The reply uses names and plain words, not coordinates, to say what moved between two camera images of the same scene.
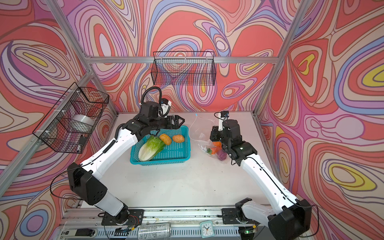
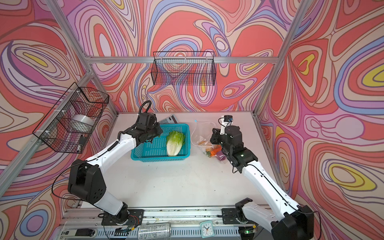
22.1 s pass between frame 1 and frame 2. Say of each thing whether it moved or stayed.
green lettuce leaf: moved
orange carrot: stayed
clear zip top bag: moved
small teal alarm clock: stayed
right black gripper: stayed
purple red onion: stayed
